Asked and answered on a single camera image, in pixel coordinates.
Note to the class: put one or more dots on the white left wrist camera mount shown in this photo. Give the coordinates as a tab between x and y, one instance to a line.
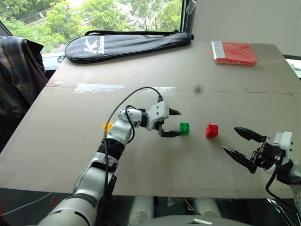
158	113

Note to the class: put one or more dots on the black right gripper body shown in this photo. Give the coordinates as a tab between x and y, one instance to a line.
268	153

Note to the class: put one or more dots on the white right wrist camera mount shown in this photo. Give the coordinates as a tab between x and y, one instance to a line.
285	143

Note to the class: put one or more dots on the dark plaid jacket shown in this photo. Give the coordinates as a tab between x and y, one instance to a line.
16	70

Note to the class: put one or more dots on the dark window frame post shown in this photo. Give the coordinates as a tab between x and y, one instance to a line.
186	17

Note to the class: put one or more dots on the white round dish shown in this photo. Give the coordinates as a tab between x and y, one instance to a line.
297	66

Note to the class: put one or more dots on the grey rounded robot torso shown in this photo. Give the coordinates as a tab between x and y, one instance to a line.
188	221

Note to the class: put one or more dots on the red packet with grey label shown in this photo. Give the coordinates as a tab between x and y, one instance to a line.
237	53

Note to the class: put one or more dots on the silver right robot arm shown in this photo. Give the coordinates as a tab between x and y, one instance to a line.
296	173

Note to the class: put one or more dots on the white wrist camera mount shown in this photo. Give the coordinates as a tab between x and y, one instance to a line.
285	143
158	113

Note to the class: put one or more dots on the clear tape patch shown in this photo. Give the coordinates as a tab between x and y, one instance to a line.
98	88

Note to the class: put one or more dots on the green toy brick cube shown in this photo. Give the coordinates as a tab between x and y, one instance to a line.
184	128

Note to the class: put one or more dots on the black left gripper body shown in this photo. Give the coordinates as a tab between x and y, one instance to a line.
161	129

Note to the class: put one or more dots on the yellow toy brick cube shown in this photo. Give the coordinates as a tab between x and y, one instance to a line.
107	127

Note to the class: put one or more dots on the white rounded robot leg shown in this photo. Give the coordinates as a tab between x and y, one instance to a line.
141	210
207	208

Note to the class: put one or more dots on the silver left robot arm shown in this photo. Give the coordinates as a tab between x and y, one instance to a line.
89	179

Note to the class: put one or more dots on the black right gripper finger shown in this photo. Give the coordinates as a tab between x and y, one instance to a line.
240	157
250	134

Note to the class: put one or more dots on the red toy brick cube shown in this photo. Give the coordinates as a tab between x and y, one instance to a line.
211	131

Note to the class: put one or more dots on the black racket bag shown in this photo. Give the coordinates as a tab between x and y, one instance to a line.
122	46

